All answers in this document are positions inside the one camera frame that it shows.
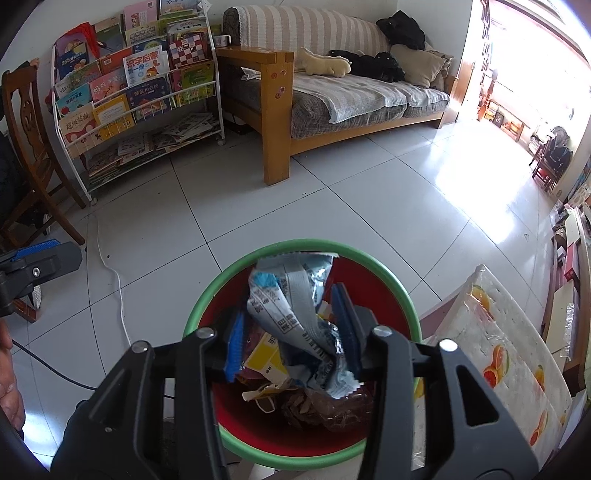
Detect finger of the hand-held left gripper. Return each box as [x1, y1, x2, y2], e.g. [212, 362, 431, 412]
[0, 239, 85, 319]

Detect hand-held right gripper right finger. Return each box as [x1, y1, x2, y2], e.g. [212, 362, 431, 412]
[330, 282, 541, 480]

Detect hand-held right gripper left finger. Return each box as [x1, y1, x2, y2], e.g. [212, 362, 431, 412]
[51, 311, 246, 480]

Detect red bin with green rim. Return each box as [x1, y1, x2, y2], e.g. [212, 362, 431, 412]
[183, 237, 422, 472]

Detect silver blue snack wrapper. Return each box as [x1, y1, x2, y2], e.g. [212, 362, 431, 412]
[247, 251, 365, 400]

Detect person's left hand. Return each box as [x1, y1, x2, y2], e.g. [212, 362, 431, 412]
[0, 320, 27, 432]

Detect crumpled brown wrapper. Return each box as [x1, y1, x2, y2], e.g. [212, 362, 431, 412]
[281, 388, 375, 432]

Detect carved wooden chair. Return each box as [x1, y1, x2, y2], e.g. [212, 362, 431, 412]
[0, 60, 86, 324]

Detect table with fruit print cover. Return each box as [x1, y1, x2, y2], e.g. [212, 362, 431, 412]
[411, 263, 573, 472]

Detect rows of children's books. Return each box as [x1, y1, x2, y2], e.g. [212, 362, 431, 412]
[53, 0, 218, 176]

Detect long low television cabinet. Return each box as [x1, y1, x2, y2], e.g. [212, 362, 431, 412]
[542, 203, 591, 384]

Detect wooden sofa with striped cover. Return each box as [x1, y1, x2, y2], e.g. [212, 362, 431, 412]
[216, 6, 455, 186]

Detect low wooden bench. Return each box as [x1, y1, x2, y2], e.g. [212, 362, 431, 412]
[478, 108, 527, 141]

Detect black clothing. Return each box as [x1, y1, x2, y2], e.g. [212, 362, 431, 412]
[376, 10, 426, 51]
[328, 50, 406, 84]

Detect cream plush toy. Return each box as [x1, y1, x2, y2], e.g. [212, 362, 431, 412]
[295, 47, 352, 78]

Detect small wooden chair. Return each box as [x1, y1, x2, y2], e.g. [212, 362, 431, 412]
[531, 127, 573, 192]

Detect beige pillow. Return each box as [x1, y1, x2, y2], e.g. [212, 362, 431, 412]
[390, 44, 448, 88]

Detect white cable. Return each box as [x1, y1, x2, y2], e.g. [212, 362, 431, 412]
[85, 215, 133, 343]

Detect black cable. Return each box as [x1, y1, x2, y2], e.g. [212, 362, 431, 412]
[13, 340, 95, 389]

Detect white wire book rack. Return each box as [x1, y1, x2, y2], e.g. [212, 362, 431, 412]
[50, 0, 226, 204]

